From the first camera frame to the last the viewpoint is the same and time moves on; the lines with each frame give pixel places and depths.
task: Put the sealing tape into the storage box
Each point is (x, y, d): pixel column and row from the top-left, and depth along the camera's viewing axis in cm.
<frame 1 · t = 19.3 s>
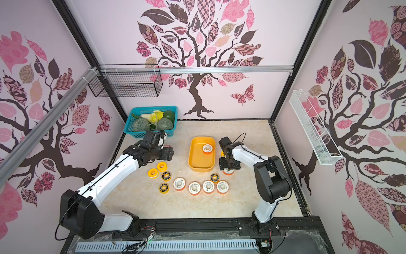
left hand: (165, 154, 83), fingers open
right hand: (227, 168, 91), fingers open
yellow plastic storage box: (198, 161, 99), on the table
teal plastic basket: (128, 129, 109), point 7 cm above the table
green round melon left: (141, 125, 105), point 12 cm above the table
green round melon right: (164, 124, 105), point 12 cm above the table
dark green avocado: (169, 114, 113), point 11 cm above the table
yellow white cabbage toy: (156, 116, 117), point 7 cm above the table
orange white tape roll: (207, 148, 103), point 3 cm above the table
orange white tape roll right: (229, 172, 91), point 3 cm above the table
orange white tape roll 2: (179, 184, 89), point 2 cm above the table
orange white tape roll 3: (194, 188, 87), on the table
orange white tape roll 4: (208, 187, 88), on the table
orange white tape roll 5: (222, 187, 88), on the table
black yellow tape roll right: (214, 178, 92), on the table
yellow tape roll far left: (153, 173, 94), on the table
yellow tape roll upper left: (162, 166, 96), on the table
black yellow tape roll middle: (166, 175, 93), on the table
black yellow tape roll lower: (164, 188, 89), on the table

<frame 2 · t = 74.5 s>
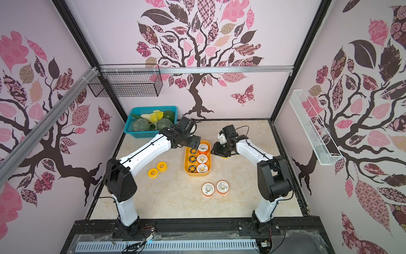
left hand: (191, 142, 86), fingers open
right hand: (213, 154, 90), fingers open
orange white tape roll right: (202, 159, 99), point 2 cm above the table
orange white tape roll 2: (202, 168, 95), point 2 cm above the table
orange white tape roll 3: (203, 148, 99), point 6 cm above the table
black yellow tape roll right: (193, 151, 103), point 2 cm above the table
black yellow tape roll middle: (192, 159, 100), point 2 cm above the table
black yellow tape roll lower: (192, 169, 95), point 2 cm above the table
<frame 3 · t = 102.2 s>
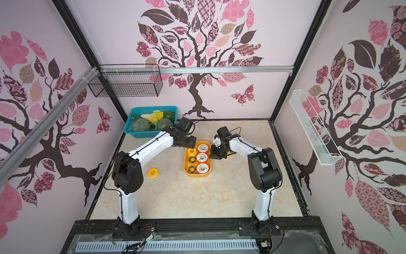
left hand: (188, 145, 92), fingers open
right hand: (210, 157, 93), fingers closed
orange white tape roll 4: (202, 157, 97), point 5 cm above the table
orange white tape roll 5: (202, 168, 92), point 5 cm above the table
yellow tape roll upper left: (192, 152, 100), point 4 cm above the table
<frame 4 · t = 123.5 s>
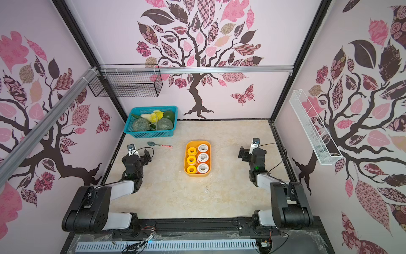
left hand: (137, 154, 90), fingers open
right hand: (248, 148, 92), fingers open
yellow tape roll far left: (191, 169, 92), point 5 cm above the table
spoon with pink handle: (151, 144, 106), point 3 cm above the table
yellow tape roll upper right: (191, 160, 97), point 4 cm above the table
